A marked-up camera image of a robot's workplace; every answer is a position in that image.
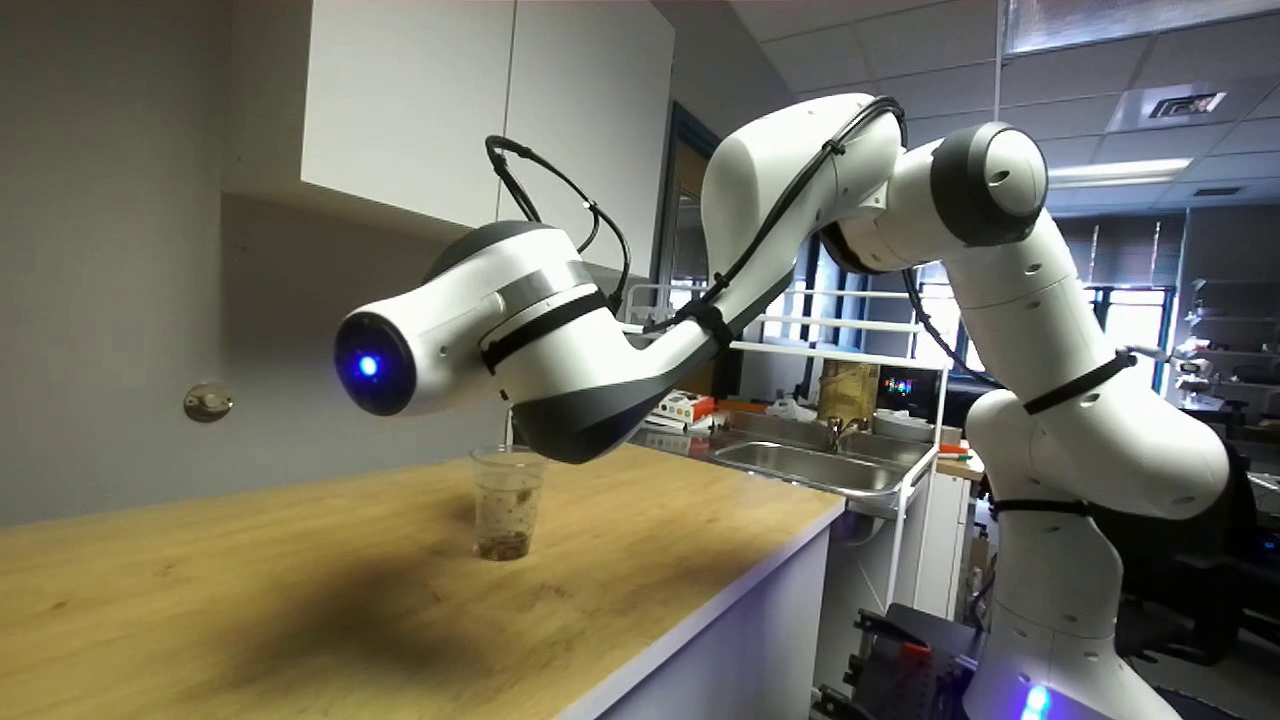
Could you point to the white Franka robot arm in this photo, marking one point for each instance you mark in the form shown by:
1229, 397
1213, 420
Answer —
1014, 304

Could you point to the transparent plastic cup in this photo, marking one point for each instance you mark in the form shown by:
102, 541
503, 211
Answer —
505, 513

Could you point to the red and white box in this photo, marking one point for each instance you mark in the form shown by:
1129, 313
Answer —
695, 410

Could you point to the stainless steel sink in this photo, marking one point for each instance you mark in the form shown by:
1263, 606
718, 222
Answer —
803, 466

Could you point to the brown bag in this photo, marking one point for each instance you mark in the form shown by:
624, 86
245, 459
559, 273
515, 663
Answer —
848, 395

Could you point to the white counter base cabinet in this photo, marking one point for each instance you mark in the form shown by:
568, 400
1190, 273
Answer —
745, 641

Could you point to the bright window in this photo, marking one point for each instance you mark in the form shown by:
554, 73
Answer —
1141, 333

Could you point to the rectangular ceiling light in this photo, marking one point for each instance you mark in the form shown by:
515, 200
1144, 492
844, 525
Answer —
1123, 170

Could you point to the ceiling air vent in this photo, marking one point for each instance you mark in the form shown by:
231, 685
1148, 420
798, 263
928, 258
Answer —
1171, 104

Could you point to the dark door frame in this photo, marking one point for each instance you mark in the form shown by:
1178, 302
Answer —
683, 184

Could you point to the white wall cabinet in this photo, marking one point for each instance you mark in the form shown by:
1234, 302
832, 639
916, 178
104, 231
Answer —
400, 104

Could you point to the round wall knob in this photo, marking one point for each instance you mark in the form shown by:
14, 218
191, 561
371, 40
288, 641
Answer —
204, 400

